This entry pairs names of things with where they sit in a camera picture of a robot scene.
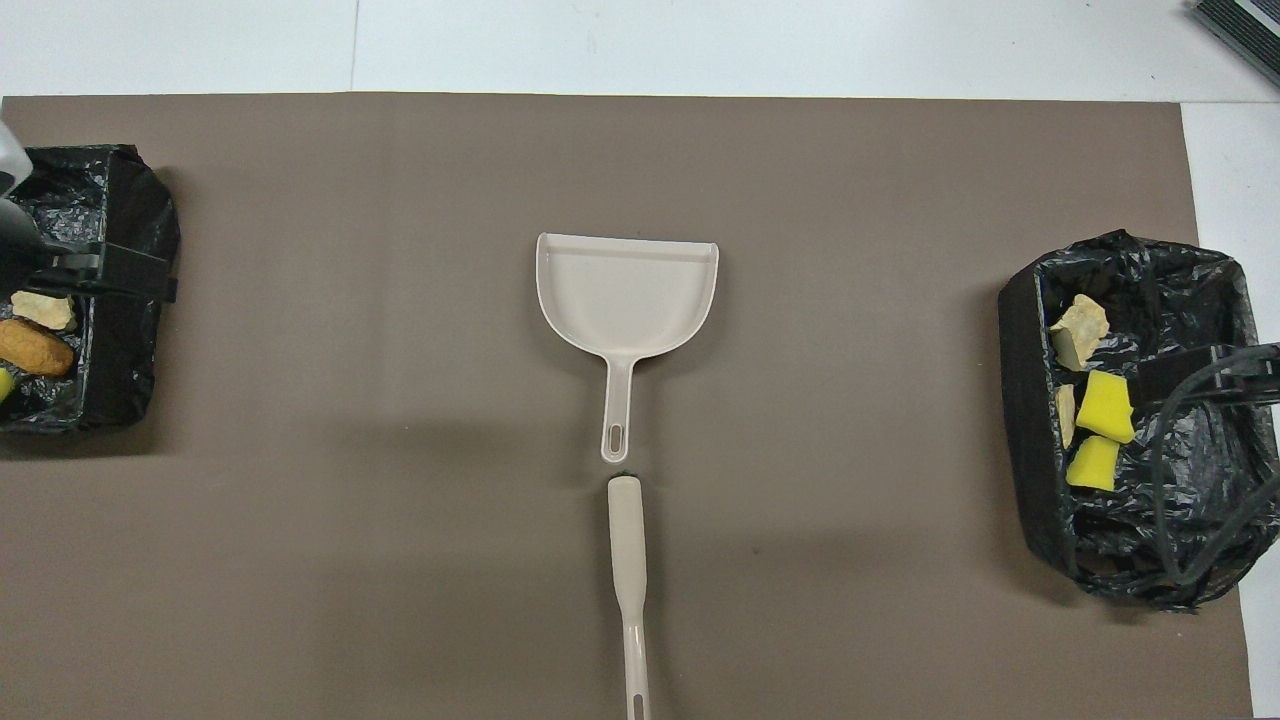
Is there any beige plastic dustpan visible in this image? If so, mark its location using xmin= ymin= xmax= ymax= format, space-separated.
xmin=536 ymin=232 xmax=721 ymax=465

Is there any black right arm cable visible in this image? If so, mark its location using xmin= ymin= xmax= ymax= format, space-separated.
xmin=1150 ymin=358 xmax=1280 ymax=589

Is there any brown bread roll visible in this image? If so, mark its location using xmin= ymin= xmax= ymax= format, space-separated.
xmin=0 ymin=317 xmax=77 ymax=378

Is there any black bag lined bin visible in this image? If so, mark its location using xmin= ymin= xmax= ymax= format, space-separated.
xmin=0 ymin=144 xmax=182 ymax=434
xmin=997 ymin=229 xmax=1257 ymax=614

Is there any pale bread piece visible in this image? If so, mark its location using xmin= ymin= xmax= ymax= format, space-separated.
xmin=1050 ymin=293 xmax=1112 ymax=373

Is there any brown paper table mat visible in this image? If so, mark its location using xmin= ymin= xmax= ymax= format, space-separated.
xmin=0 ymin=93 xmax=1256 ymax=720

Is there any dark ribbed device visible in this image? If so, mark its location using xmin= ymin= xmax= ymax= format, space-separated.
xmin=1188 ymin=0 xmax=1280 ymax=89

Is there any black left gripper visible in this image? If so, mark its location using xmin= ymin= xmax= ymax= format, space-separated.
xmin=0 ymin=196 xmax=180 ymax=304

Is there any beige hand brush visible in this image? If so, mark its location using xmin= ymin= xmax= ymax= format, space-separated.
xmin=606 ymin=474 xmax=654 ymax=720

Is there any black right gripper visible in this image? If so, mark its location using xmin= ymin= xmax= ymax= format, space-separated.
xmin=1133 ymin=341 xmax=1280 ymax=406

